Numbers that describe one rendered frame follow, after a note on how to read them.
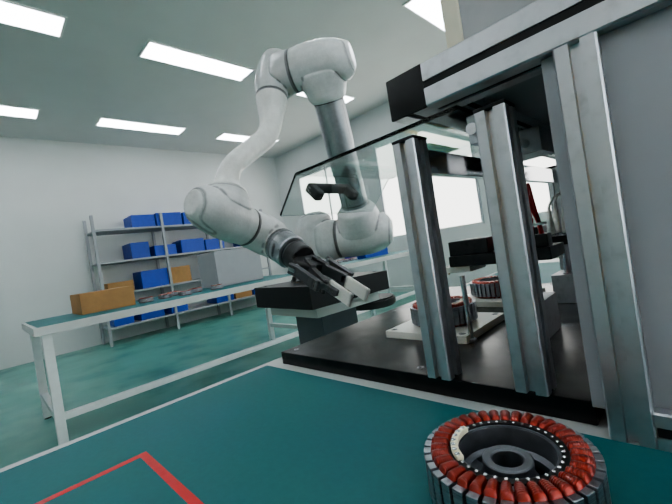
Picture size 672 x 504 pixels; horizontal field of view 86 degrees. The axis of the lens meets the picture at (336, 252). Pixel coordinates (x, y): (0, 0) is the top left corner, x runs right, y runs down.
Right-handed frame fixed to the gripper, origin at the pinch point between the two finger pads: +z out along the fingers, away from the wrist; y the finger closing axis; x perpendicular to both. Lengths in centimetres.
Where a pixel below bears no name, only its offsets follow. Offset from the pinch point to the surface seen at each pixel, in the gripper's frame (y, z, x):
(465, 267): 3.2, 23.1, 17.6
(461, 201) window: -472, -193, -53
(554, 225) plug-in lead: -26.2, 26.1, 23.7
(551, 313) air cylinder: 0.2, 35.8, 15.9
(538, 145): 2.4, 26.0, 37.1
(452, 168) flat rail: 10.3, 19.2, 31.8
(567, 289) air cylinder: -20.3, 33.9, 14.3
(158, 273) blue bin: -156, -512, -279
